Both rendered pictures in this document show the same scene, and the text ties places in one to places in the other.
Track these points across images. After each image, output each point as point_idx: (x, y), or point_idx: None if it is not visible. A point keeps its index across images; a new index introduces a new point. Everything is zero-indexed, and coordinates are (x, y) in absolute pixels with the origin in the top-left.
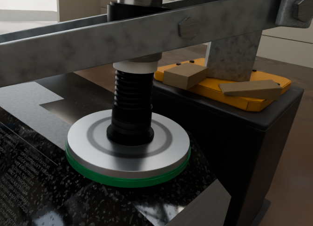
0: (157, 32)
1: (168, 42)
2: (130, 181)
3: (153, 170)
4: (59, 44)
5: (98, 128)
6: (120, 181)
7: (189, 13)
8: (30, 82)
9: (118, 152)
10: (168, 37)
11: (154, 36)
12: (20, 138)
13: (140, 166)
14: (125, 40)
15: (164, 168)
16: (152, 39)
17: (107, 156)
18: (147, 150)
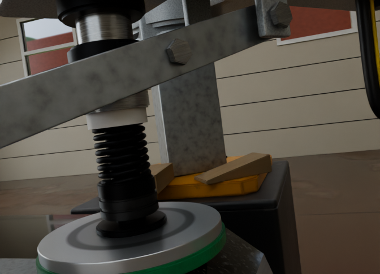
0: (146, 62)
1: (161, 72)
2: (171, 266)
3: (195, 240)
4: (29, 91)
5: (81, 235)
6: (156, 270)
7: (174, 36)
8: None
9: (132, 243)
10: (159, 65)
11: (143, 66)
12: None
13: (175, 242)
14: (112, 75)
15: (206, 236)
16: (142, 70)
17: (121, 250)
18: (170, 229)
